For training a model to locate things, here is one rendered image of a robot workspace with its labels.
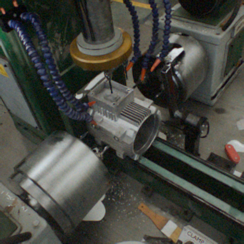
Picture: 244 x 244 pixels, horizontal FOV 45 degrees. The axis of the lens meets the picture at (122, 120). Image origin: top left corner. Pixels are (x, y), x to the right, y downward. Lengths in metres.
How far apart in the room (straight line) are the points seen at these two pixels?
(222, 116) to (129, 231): 0.65
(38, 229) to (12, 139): 0.77
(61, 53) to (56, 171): 0.43
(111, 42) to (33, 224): 0.50
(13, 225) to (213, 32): 0.94
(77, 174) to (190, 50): 0.62
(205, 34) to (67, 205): 0.80
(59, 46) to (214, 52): 0.59
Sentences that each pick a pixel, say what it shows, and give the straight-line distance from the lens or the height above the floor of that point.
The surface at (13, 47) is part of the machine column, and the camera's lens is 0.92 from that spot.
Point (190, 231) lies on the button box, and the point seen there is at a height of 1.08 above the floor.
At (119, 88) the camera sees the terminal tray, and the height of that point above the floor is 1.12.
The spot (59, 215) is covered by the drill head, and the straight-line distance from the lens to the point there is 0.82.
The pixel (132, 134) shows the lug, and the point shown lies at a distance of 0.93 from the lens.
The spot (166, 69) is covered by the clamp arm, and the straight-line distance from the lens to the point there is 0.89.
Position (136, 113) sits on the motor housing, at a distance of 0.96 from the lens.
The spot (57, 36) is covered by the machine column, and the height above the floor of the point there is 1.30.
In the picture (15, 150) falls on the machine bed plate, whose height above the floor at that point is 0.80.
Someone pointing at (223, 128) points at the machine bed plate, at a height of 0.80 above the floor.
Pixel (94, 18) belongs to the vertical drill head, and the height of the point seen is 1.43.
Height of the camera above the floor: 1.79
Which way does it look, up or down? 47 degrees down
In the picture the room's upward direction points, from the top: 10 degrees counter-clockwise
